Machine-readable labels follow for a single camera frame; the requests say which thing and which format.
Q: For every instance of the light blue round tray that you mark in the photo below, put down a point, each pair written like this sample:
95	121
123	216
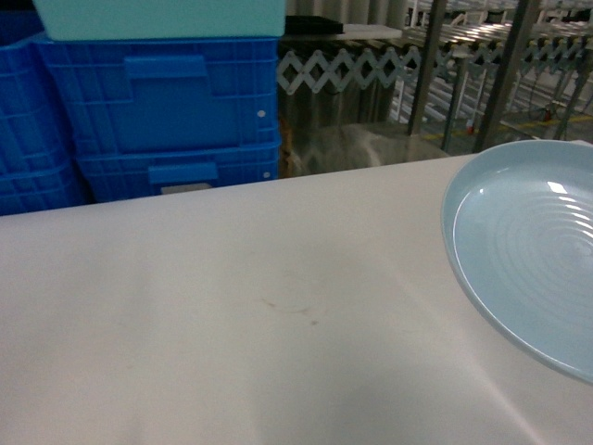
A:
516	222

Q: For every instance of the blue crate bottom right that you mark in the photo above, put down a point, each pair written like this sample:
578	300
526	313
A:
120	177

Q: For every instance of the blue crate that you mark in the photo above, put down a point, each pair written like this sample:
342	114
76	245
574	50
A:
128	97
49	189
35	129
120	177

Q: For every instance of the blue crate top right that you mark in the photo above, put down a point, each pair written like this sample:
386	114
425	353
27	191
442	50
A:
128	97

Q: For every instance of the expandable roller conveyor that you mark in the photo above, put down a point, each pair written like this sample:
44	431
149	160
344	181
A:
355	62

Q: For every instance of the blue crate top middle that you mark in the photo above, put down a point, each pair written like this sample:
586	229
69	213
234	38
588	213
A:
35	129

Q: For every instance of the blue crate bottom middle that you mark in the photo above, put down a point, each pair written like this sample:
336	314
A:
49	189

